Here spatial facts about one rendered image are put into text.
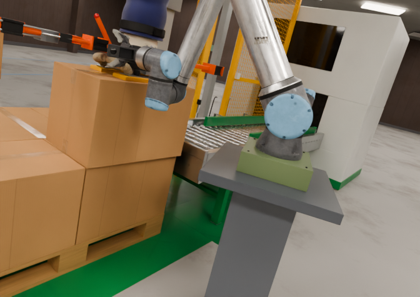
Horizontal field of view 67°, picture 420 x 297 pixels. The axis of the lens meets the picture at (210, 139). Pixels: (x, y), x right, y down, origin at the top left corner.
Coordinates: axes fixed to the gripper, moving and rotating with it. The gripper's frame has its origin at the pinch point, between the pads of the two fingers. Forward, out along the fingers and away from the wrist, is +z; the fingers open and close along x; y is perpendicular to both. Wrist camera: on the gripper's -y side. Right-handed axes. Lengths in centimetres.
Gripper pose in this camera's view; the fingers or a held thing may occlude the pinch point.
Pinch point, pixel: (108, 47)
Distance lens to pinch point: 143.1
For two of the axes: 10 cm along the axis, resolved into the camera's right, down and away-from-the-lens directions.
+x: 2.3, -9.4, -2.5
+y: 6.0, -0.6, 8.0
